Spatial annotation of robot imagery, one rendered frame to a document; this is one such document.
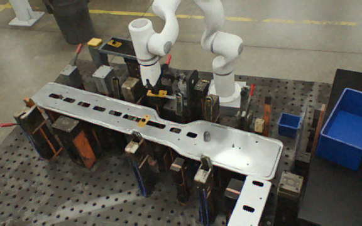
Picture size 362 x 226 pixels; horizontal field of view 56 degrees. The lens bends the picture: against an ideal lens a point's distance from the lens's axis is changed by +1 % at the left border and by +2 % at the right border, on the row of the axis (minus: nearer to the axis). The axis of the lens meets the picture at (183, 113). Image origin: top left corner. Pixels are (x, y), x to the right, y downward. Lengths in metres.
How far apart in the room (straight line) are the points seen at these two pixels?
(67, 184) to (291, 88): 1.45
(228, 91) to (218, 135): 0.51
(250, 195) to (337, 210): 0.30
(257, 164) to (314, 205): 0.28
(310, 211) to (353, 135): 0.43
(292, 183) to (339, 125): 0.40
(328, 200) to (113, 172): 1.09
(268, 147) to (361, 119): 0.42
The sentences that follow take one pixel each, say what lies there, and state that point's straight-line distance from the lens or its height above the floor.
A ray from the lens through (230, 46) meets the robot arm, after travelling 1.78.
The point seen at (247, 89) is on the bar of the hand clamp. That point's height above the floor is 1.21.
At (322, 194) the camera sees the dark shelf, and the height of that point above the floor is 1.03.
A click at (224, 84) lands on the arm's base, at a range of 1.98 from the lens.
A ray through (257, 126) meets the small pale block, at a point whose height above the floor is 1.05.
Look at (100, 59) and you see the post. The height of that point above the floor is 1.06.
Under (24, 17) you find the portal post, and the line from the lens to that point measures 5.30.
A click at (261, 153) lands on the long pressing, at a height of 1.00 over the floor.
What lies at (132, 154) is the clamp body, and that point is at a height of 1.03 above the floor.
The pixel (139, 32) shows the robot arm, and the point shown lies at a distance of 1.25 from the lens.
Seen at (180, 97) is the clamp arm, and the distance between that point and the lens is 1.65.
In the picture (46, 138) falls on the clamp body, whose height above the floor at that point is 0.84.
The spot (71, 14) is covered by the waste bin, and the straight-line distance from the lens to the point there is 4.22.
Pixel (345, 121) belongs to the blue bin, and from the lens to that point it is 1.66.
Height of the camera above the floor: 2.18
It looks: 45 degrees down
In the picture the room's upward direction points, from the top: 9 degrees counter-clockwise
